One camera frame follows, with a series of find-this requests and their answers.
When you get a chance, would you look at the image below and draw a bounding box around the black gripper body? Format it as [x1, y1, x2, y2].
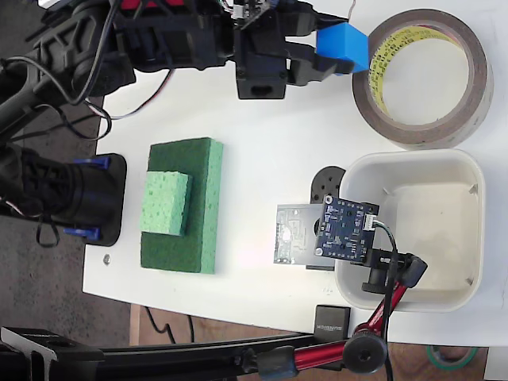
[233, 7, 318, 100]

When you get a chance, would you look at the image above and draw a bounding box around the blue cube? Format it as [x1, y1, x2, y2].
[316, 22, 371, 76]

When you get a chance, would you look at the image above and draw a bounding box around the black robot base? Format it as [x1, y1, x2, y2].
[85, 153, 128, 246]

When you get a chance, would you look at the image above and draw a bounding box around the brown tape roll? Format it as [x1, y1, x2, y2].
[352, 8, 495, 151]

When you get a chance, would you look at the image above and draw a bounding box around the black round servo horn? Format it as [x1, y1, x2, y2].
[310, 165, 347, 206]

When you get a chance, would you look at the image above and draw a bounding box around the large dark green sponge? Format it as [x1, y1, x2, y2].
[140, 137, 224, 275]

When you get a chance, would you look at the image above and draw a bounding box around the small light green sponge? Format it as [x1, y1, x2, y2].
[138, 171, 194, 237]

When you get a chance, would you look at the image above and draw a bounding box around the blue circuit board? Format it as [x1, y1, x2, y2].
[315, 194, 380, 264]

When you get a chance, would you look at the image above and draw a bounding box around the grey circuit board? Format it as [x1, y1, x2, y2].
[272, 203, 322, 266]

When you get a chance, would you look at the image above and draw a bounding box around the blue clamp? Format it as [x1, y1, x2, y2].
[74, 157, 111, 170]
[63, 226, 100, 241]

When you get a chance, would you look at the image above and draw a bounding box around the white plastic container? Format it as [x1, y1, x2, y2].
[334, 148, 486, 314]

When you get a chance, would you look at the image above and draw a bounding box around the black rectangular block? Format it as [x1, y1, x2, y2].
[315, 304, 352, 338]

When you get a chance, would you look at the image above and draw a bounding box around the black stand beam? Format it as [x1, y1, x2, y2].
[0, 325, 318, 381]

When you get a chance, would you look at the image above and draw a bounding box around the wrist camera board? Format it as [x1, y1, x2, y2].
[221, 0, 275, 29]

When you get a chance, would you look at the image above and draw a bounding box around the black circuit board cable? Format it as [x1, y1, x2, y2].
[372, 220, 400, 381]

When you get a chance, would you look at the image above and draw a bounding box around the black cable under table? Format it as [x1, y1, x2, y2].
[144, 305, 195, 344]

